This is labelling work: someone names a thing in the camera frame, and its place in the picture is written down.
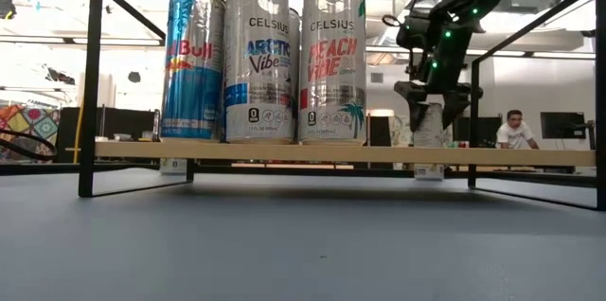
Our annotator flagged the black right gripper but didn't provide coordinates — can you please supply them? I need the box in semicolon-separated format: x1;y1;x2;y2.
393;29;485;133

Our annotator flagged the white Celsius Arctic Vibe can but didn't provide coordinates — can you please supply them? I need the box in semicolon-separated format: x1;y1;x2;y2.
223;0;297;145
288;7;303;144

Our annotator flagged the blue silver Red Bull can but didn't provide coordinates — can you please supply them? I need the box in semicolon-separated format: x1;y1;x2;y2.
159;0;227;143

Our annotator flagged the black background box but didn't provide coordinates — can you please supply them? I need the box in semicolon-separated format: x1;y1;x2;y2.
453;115;504;149

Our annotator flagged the black cabinet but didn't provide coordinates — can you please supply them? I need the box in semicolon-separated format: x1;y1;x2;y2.
366;115;394;147

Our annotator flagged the ceiling light strip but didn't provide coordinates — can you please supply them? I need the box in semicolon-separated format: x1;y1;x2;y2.
0;34;66;44
466;48;527;58
530;50;597;61
366;44;411;55
71;37;166;47

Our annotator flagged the person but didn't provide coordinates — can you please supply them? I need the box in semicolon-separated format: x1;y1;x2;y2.
494;109;541;151

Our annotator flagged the black monitor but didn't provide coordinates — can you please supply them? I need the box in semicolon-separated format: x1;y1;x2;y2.
540;111;587;141

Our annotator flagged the blue table mat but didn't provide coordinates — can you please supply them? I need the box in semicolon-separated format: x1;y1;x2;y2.
0;171;606;301

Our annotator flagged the black partition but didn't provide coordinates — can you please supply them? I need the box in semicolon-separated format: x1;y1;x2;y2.
57;106;161;164

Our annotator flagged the colourful patterned cloth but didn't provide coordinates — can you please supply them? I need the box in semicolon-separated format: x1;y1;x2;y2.
0;103;62;166

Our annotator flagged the black ceiling device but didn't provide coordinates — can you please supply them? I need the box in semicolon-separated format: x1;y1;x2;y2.
0;0;18;21

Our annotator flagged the wooden shelf with black frame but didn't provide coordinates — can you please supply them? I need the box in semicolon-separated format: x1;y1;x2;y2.
78;0;606;211

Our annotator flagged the yellow vertical cord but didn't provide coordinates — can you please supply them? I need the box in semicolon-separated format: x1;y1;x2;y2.
72;106;83;166

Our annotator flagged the black cable loop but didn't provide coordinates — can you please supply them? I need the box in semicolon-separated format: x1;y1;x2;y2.
0;128;59;161

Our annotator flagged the black aluminium table frame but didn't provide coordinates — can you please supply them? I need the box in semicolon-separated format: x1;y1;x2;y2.
0;162;606;189

